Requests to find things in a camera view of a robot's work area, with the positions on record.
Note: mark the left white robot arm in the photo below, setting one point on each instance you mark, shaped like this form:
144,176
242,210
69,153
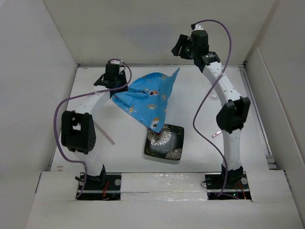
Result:
78,127

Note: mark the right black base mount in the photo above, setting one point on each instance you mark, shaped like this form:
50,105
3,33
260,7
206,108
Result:
236,189

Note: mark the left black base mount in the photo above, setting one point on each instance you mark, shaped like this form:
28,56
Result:
109,190

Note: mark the black floral square plate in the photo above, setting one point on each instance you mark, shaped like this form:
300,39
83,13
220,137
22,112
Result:
166,144

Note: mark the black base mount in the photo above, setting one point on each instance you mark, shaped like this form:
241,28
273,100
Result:
236,189
109,190

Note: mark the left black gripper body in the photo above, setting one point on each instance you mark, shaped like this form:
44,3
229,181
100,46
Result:
120,80

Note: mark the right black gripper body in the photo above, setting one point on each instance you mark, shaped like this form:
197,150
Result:
193,50

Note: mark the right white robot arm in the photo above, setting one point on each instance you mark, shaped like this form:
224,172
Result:
235,108

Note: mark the pink-handled fork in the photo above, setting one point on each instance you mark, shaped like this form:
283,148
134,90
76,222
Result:
216,134

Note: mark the pink-handled knife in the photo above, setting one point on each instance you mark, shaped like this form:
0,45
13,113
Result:
104,133

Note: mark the blue space-print cloth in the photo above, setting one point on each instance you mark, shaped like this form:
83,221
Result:
147,98

